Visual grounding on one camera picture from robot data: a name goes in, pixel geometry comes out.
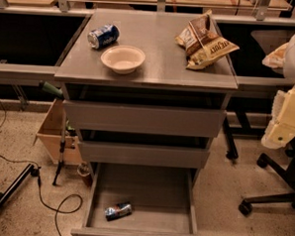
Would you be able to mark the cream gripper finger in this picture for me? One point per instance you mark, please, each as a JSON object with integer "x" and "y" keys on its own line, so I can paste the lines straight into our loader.
{"x": 276, "y": 58}
{"x": 281, "y": 128}

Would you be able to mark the redbull can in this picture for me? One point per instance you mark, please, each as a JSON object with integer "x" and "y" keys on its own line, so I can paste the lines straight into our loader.
{"x": 120, "y": 210}

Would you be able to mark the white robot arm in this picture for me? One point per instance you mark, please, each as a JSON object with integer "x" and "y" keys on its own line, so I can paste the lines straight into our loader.
{"x": 289, "y": 61}

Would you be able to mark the grey drawer cabinet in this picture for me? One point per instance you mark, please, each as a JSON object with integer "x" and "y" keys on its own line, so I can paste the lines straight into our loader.
{"x": 163, "y": 80}

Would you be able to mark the grey bottom drawer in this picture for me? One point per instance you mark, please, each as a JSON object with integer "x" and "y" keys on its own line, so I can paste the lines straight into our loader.
{"x": 161, "y": 199}

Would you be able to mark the grey drawer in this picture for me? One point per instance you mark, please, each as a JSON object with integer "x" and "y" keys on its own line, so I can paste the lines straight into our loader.
{"x": 144, "y": 119}
{"x": 140, "y": 155}
{"x": 161, "y": 199}

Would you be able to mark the blue pepsi can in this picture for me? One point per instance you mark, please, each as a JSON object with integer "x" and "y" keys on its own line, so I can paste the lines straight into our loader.
{"x": 103, "y": 36}

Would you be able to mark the grey top drawer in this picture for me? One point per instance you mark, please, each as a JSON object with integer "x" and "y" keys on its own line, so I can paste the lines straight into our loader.
{"x": 144, "y": 119}

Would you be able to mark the grey middle drawer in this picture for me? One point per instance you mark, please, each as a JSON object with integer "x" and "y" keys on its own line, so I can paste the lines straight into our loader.
{"x": 140, "y": 155}

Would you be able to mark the black office chair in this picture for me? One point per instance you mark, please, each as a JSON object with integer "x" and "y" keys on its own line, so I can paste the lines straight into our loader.
{"x": 288, "y": 175}

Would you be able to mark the yellow chip bag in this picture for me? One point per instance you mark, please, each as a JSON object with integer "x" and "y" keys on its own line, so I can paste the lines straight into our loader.
{"x": 210, "y": 53}

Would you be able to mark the brown chip bag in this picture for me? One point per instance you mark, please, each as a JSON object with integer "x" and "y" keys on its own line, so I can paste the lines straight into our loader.
{"x": 197, "y": 34}

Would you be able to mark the white bowl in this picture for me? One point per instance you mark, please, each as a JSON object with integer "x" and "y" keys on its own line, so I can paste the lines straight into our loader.
{"x": 123, "y": 59}

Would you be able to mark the clear glass jar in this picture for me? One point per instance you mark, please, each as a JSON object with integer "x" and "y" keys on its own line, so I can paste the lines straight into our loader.
{"x": 85, "y": 174}

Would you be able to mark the black tripod stick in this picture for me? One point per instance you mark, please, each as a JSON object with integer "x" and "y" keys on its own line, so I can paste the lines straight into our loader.
{"x": 61, "y": 148}

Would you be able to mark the wooden box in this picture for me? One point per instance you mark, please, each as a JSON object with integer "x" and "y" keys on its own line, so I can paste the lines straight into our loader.
{"x": 50, "y": 135}

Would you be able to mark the black stand leg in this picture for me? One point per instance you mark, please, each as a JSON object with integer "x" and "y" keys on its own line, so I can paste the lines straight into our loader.
{"x": 30, "y": 170}

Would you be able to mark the green handled tool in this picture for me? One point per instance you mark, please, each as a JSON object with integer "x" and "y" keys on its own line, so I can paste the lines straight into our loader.
{"x": 51, "y": 89}

